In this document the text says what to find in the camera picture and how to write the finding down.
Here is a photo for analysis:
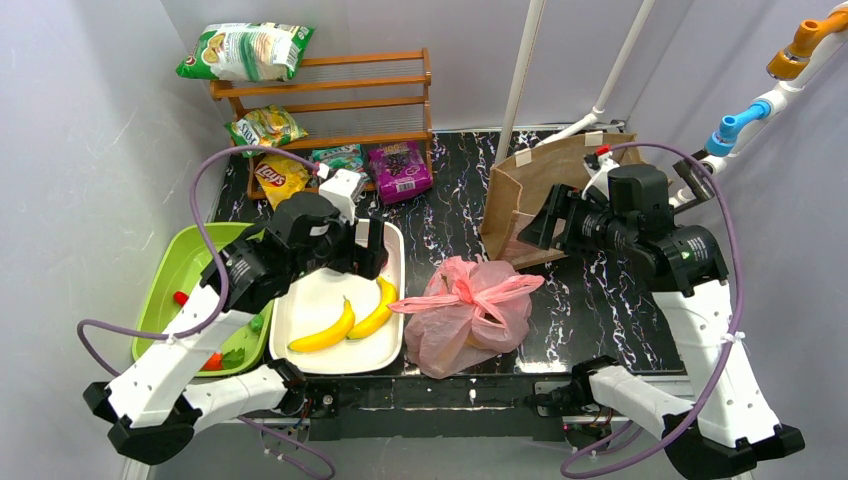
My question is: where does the green yellow snack bag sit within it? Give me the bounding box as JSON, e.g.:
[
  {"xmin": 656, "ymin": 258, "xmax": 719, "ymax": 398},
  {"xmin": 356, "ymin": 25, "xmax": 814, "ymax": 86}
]
[{"xmin": 224, "ymin": 105, "xmax": 309, "ymax": 147}]

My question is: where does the white PVC pipe frame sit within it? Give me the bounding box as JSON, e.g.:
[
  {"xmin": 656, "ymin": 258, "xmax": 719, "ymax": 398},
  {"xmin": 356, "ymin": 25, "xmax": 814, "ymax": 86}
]
[{"xmin": 496, "ymin": 1, "xmax": 847, "ymax": 180}]

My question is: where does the green cucumber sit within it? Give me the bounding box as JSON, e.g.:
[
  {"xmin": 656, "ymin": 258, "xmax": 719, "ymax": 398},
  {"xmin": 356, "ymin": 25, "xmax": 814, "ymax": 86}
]
[{"xmin": 249, "ymin": 315, "xmax": 264, "ymax": 334}]

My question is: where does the orange pipe valve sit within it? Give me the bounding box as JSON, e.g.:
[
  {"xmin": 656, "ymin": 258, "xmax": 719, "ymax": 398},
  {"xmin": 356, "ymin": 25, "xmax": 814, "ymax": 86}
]
[{"xmin": 766, "ymin": 20, "xmax": 830, "ymax": 81}]

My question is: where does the teal candy packet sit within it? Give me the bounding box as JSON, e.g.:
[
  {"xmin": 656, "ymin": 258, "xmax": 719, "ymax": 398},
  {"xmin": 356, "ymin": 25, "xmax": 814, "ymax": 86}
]
[{"xmin": 310, "ymin": 144, "xmax": 369, "ymax": 194}]

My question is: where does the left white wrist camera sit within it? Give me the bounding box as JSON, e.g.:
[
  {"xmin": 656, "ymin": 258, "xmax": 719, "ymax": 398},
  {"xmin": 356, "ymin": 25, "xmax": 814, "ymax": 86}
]
[{"xmin": 317, "ymin": 164, "xmax": 366, "ymax": 224}]

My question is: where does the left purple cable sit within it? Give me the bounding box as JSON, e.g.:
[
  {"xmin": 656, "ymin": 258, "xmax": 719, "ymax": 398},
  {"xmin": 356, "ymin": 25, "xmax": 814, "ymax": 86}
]
[{"xmin": 76, "ymin": 145, "xmax": 338, "ymax": 480}]

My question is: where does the yellow banana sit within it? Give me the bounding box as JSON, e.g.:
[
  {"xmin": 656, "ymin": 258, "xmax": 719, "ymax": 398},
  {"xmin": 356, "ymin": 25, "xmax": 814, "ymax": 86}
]
[
  {"xmin": 287, "ymin": 298, "xmax": 356, "ymax": 353},
  {"xmin": 346, "ymin": 277, "xmax": 399, "ymax": 340}
]

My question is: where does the purple cable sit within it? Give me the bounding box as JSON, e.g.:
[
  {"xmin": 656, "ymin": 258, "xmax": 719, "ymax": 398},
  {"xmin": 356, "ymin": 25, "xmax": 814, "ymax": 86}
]
[
  {"xmin": 76, "ymin": 145, "xmax": 338, "ymax": 480},
  {"xmin": 559, "ymin": 141, "xmax": 746, "ymax": 480}
]

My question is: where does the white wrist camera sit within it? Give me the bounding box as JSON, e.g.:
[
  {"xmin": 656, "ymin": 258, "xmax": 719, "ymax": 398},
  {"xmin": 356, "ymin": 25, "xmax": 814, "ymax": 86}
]
[
  {"xmin": 580, "ymin": 145, "xmax": 619, "ymax": 200},
  {"xmin": 317, "ymin": 164, "xmax": 366, "ymax": 224}
]

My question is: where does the brown burlap tote bag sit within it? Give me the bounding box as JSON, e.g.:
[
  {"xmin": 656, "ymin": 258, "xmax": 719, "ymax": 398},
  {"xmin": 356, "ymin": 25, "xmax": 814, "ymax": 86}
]
[{"xmin": 480, "ymin": 132, "xmax": 637, "ymax": 270}]

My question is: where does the black pipe clamp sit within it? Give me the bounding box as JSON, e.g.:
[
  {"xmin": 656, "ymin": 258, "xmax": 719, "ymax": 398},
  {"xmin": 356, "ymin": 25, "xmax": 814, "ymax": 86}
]
[{"xmin": 670, "ymin": 159, "xmax": 714, "ymax": 215}]

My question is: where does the green white chips bag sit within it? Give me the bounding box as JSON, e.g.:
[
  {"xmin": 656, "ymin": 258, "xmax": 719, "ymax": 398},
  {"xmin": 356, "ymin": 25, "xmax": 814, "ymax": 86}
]
[{"xmin": 176, "ymin": 22, "xmax": 314, "ymax": 83}]

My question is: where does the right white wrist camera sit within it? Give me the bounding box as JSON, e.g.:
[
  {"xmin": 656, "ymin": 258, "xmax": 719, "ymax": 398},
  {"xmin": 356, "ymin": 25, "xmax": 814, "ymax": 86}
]
[{"xmin": 580, "ymin": 145, "xmax": 619, "ymax": 200}]

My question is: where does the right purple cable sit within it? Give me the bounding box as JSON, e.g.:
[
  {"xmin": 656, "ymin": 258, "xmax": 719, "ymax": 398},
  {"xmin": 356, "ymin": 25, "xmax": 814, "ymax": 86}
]
[{"xmin": 559, "ymin": 141, "xmax": 746, "ymax": 480}]

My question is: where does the green plastic bin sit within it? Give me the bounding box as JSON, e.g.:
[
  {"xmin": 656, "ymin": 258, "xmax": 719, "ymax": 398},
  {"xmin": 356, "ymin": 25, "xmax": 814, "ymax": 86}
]
[{"xmin": 136, "ymin": 225, "xmax": 273, "ymax": 379}]

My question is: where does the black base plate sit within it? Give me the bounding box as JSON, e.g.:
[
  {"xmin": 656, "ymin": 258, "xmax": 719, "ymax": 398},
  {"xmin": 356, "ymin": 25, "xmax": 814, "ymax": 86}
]
[{"xmin": 241, "ymin": 370, "xmax": 639, "ymax": 444}]

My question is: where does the lower left yellow banana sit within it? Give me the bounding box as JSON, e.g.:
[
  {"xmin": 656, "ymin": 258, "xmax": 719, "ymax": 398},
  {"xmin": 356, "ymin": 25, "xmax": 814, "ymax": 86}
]
[{"xmin": 287, "ymin": 298, "xmax": 356, "ymax": 353}]

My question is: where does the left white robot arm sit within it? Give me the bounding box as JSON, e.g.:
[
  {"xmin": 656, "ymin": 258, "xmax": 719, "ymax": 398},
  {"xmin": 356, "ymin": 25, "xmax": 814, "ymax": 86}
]
[{"xmin": 83, "ymin": 192, "xmax": 388, "ymax": 465}]

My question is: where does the right yellow banana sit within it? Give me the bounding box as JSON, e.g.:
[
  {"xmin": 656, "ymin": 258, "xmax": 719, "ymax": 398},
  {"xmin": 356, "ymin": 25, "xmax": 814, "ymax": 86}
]
[{"xmin": 346, "ymin": 277, "xmax": 399, "ymax": 340}]

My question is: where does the purple grape candy packet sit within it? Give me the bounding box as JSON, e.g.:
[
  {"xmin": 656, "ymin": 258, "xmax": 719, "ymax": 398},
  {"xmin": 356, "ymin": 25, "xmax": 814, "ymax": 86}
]
[{"xmin": 368, "ymin": 141, "xmax": 434, "ymax": 205}]

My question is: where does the wooden shelf rack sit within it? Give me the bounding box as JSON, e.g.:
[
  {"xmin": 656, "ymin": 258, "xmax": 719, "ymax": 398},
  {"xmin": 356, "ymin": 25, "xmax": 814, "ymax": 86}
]
[{"xmin": 209, "ymin": 47, "xmax": 434, "ymax": 167}]

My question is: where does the small red tomato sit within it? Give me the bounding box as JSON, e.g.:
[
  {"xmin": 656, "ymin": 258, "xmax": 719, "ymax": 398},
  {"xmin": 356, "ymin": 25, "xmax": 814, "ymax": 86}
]
[{"xmin": 201, "ymin": 352, "xmax": 223, "ymax": 371}]

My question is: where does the blue pipe valve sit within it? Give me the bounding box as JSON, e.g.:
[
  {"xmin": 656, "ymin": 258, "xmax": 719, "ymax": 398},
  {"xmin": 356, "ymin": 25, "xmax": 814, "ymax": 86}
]
[{"xmin": 704, "ymin": 100, "xmax": 772, "ymax": 157}]

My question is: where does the yellow Lays chips bag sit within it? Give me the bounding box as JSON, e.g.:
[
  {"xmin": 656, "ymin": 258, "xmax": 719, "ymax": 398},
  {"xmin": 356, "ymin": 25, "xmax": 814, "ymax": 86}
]
[{"xmin": 254, "ymin": 155, "xmax": 311, "ymax": 210}]

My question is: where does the pink plastic grocery bag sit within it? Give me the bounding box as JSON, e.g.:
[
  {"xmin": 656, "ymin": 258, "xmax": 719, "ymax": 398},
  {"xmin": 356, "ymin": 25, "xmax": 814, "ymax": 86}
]
[{"xmin": 389, "ymin": 256, "xmax": 545, "ymax": 379}]

